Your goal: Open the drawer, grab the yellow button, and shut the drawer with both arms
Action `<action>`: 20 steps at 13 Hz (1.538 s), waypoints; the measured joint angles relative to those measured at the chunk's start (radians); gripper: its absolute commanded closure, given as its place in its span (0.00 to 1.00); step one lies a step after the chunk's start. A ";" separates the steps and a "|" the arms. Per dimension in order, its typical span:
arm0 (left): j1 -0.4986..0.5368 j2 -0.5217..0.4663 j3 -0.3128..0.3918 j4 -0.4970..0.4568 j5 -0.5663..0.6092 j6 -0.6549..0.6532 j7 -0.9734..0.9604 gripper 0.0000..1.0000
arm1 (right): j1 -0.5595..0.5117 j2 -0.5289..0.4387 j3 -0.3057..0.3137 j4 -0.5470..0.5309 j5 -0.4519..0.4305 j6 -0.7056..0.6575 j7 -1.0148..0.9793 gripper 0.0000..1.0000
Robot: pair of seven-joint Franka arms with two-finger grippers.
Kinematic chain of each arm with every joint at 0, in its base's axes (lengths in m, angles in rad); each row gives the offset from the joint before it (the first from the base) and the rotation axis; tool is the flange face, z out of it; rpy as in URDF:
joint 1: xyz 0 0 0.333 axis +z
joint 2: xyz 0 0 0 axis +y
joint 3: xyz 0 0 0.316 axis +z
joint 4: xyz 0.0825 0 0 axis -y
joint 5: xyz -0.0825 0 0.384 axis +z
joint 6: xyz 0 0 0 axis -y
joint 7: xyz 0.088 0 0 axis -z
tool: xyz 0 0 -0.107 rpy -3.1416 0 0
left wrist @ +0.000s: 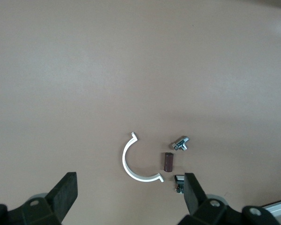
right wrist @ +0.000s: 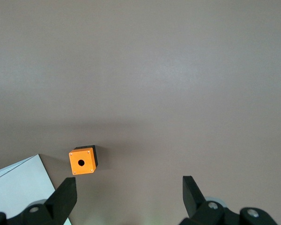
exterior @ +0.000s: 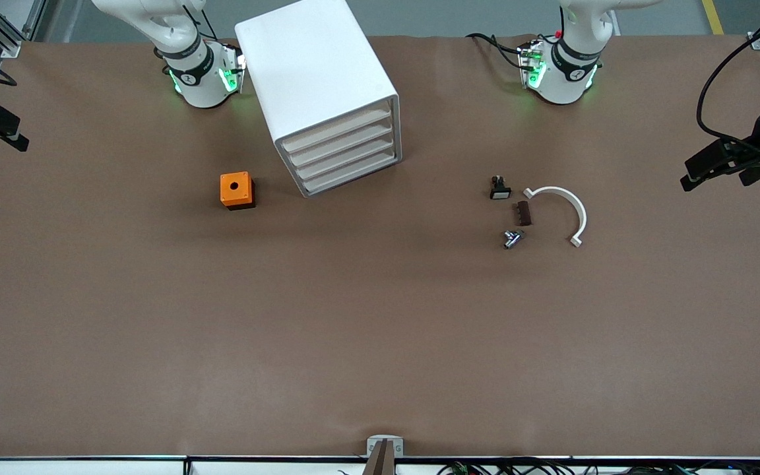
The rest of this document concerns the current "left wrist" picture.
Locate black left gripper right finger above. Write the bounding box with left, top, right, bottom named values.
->
left=177, top=172, right=281, bottom=225

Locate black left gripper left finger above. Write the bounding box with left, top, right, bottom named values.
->
left=0, top=172, right=78, bottom=225

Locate brown cylindrical capacitor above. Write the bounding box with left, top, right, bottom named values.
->
left=163, top=152, right=174, bottom=173

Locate chrome metal fitting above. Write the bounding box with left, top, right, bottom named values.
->
left=170, top=135, right=190, bottom=152

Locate white half ring clamp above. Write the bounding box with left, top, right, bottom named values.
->
left=121, top=132, right=165, bottom=183

